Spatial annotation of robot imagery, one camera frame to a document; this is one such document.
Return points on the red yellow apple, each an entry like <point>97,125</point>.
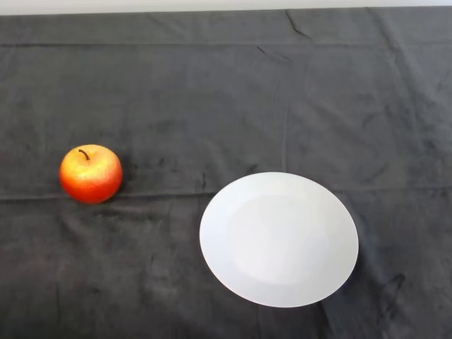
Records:
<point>91,180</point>

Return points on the white round plate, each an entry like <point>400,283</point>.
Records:
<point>279,240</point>

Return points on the black cloth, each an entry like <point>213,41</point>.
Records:
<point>197,106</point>

